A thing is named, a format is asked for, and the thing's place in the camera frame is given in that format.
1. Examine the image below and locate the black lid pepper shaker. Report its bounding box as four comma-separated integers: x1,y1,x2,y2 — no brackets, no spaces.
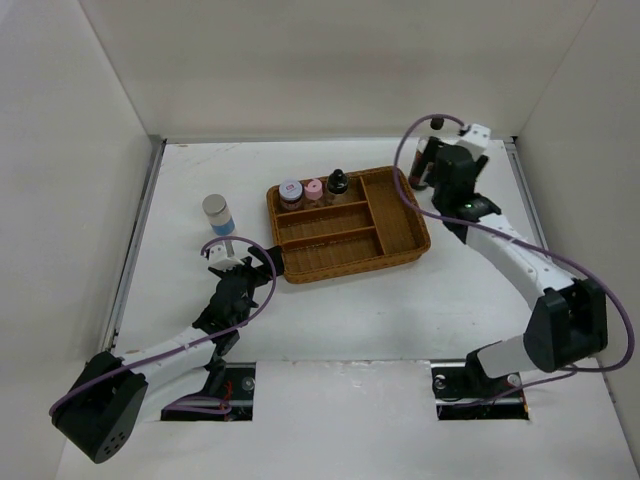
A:
325,169,349,205

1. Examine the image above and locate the sago jar blue label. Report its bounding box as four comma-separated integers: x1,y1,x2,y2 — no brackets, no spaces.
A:
202,194,236,236

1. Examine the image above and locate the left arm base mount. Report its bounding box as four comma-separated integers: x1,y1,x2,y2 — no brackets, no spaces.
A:
160,360,257,422

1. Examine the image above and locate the tall dark vinegar bottle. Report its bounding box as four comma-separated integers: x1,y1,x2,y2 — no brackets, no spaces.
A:
408,135,430,191

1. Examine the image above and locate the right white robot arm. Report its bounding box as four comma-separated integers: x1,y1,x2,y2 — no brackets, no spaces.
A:
417,137,608,397

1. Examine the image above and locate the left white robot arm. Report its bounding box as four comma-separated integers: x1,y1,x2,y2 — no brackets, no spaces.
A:
49,242,284,464

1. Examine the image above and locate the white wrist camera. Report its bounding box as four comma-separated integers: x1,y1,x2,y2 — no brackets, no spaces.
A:
204,241,241,270
456,123,492,161

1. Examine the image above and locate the metal table rail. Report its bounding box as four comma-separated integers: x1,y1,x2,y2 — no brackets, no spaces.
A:
97,135,167,353
504,137,549,250

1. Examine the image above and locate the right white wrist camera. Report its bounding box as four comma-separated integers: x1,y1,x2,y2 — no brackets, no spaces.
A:
456,123,492,161

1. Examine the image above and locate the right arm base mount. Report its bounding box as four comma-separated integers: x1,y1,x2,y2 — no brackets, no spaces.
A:
430,336,533,421

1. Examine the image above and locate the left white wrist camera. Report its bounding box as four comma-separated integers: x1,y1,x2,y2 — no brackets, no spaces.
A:
204,241,241,270

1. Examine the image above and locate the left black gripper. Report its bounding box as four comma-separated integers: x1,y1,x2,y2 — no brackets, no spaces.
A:
214,246,282,327

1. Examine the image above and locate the sauce jar white lid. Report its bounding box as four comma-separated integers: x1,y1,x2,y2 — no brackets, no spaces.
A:
278,179,304,212

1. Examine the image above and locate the right metal table rail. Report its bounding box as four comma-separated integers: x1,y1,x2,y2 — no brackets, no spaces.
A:
504,137,549,250

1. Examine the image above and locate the brown wicker divided basket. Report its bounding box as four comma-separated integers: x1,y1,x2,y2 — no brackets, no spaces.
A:
266,166,431,284

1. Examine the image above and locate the pink lid spice shaker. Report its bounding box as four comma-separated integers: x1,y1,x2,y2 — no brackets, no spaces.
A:
304,179,323,208

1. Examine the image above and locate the left metal table rail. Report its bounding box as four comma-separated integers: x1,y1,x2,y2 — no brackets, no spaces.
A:
97,135,167,353

